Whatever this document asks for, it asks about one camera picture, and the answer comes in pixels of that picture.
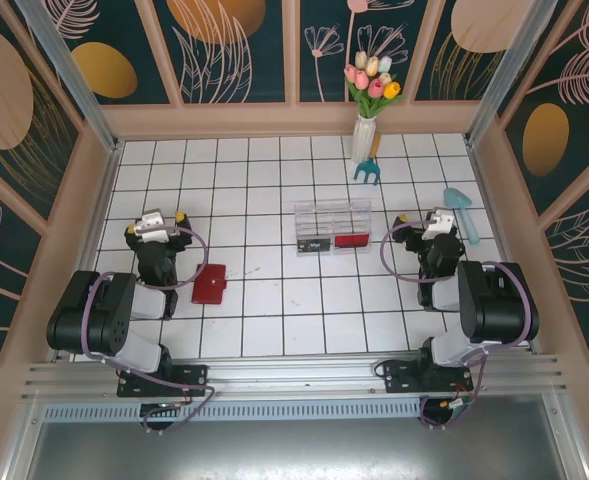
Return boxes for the red leather card holder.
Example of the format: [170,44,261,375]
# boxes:
[190,263,228,306]

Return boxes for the plain red card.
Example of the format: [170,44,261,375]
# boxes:
[333,233,370,251]

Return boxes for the black card with silver print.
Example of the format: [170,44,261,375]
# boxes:
[296,237,332,254]

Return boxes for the light blue garden trowel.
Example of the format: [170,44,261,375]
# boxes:
[442,187,481,246]

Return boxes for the teal garden rake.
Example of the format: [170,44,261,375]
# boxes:
[352,134,381,186]

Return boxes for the clear acrylic organizer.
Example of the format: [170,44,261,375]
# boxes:
[293,200,373,259]

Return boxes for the white ribbed vase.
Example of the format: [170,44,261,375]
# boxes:
[350,115,379,165]

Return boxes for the tulip bouquet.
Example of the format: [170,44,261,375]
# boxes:
[343,49,405,121]

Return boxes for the grey metal sheet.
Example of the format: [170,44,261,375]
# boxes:
[3,394,589,480]

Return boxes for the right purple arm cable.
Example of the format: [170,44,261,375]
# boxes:
[379,219,533,431]

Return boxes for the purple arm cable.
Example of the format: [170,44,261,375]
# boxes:
[379,219,533,431]
[81,224,218,435]

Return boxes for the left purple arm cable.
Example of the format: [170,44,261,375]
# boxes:
[81,224,218,435]

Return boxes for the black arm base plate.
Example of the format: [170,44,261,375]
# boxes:
[117,364,210,399]
[383,358,475,394]

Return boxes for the aluminium frame post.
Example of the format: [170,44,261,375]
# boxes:
[13,0,125,154]
[463,0,583,146]

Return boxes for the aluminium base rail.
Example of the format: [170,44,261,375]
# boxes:
[21,352,573,406]

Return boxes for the grey slotted cable duct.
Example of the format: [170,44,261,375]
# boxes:
[41,397,425,424]

